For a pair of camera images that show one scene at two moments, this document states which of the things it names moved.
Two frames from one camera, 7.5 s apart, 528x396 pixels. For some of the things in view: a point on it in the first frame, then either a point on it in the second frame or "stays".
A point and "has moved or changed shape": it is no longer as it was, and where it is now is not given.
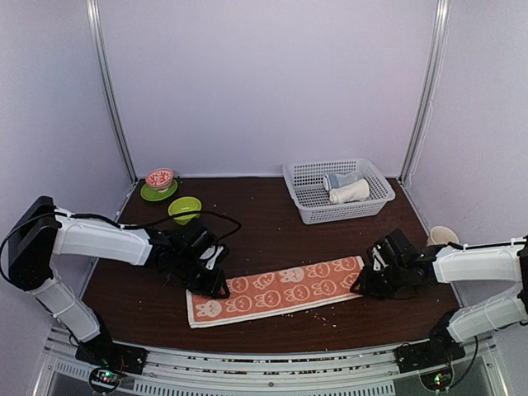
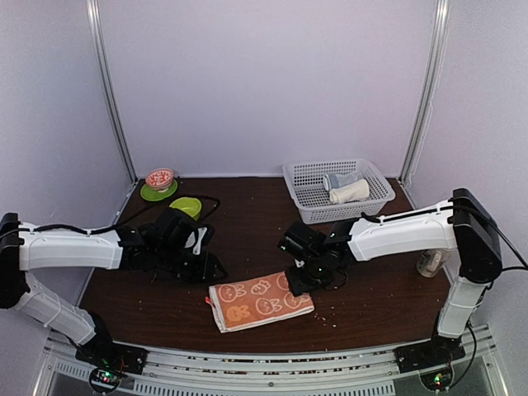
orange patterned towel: (275, 291) has moved or changed shape
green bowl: (182, 205) stays
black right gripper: (367, 285) -> (297, 285)
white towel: (358, 190) stays
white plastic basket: (330, 190) stays
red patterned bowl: (160, 179) stays
